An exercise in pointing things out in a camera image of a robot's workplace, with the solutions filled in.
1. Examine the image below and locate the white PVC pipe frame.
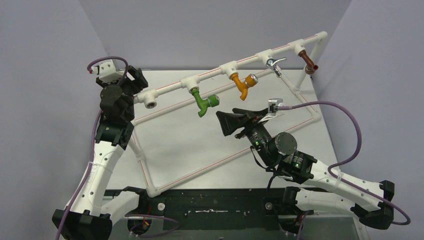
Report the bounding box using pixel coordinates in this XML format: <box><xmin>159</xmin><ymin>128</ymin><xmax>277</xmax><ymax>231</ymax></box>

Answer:
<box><xmin>132</xmin><ymin>31</ymin><xmax>328</xmax><ymax>198</ymax></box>

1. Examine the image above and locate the green water faucet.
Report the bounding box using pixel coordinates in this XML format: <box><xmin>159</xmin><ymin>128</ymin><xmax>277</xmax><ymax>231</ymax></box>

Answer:
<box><xmin>189</xmin><ymin>87</ymin><xmax>220</xmax><ymax>118</ymax></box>

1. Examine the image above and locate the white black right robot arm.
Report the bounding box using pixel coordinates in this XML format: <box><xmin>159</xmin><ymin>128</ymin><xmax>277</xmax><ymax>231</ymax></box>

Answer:
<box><xmin>216</xmin><ymin>105</ymin><xmax>395</xmax><ymax>230</ymax></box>

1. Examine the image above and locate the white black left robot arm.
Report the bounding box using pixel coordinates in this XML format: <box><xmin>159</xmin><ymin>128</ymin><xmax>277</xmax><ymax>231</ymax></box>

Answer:
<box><xmin>52</xmin><ymin>62</ymin><xmax>149</xmax><ymax>240</ymax></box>

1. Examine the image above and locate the orange water faucet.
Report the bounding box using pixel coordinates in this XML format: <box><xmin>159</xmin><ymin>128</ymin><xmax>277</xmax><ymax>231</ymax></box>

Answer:
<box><xmin>229</xmin><ymin>72</ymin><xmax>259</xmax><ymax>101</ymax></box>

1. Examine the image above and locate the chrome lever water faucet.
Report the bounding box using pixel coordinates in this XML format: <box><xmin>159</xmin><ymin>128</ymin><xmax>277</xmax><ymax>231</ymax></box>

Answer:
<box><xmin>265</xmin><ymin>57</ymin><xmax>287</xmax><ymax>78</ymax></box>

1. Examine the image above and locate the brown water faucet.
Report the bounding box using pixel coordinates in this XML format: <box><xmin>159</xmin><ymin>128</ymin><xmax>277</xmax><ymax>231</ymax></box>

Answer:
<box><xmin>298</xmin><ymin>50</ymin><xmax>319</xmax><ymax>75</ymax></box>

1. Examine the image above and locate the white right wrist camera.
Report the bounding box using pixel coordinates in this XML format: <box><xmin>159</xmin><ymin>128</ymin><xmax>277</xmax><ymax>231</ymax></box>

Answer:
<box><xmin>262</xmin><ymin>98</ymin><xmax>283</xmax><ymax>121</ymax></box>

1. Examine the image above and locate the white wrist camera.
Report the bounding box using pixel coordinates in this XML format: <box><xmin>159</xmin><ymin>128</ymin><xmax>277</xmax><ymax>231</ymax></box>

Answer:
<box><xmin>88</xmin><ymin>60</ymin><xmax>124</xmax><ymax>84</ymax></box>
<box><xmin>262</xmin><ymin>98</ymin><xmax>283</xmax><ymax>121</ymax></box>

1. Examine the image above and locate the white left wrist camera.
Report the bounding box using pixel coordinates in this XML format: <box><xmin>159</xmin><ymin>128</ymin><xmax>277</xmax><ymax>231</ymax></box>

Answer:
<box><xmin>88</xmin><ymin>60</ymin><xmax>124</xmax><ymax>84</ymax></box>

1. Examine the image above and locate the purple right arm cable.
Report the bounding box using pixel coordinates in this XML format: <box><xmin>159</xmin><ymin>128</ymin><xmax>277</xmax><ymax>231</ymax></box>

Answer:
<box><xmin>278</xmin><ymin>100</ymin><xmax>412</xmax><ymax>240</ymax></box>

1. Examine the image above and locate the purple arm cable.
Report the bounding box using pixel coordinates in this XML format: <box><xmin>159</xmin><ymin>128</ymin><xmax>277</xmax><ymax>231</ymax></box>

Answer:
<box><xmin>278</xmin><ymin>100</ymin><xmax>412</xmax><ymax>240</ymax></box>
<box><xmin>54</xmin><ymin>55</ymin><xmax>181</xmax><ymax>240</ymax></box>

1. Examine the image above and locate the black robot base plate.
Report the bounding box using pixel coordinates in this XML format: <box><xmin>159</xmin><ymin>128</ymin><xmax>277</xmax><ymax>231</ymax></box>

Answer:
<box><xmin>102</xmin><ymin>187</ymin><xmax>296</xmax><ymax>232</ymax></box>

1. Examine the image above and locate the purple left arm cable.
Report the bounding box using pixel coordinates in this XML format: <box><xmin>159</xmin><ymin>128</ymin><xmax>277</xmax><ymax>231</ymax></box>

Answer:
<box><xmin>54</xmin><ymin>55</ymin><xmax>181</xmax><ymax>240</ymax></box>

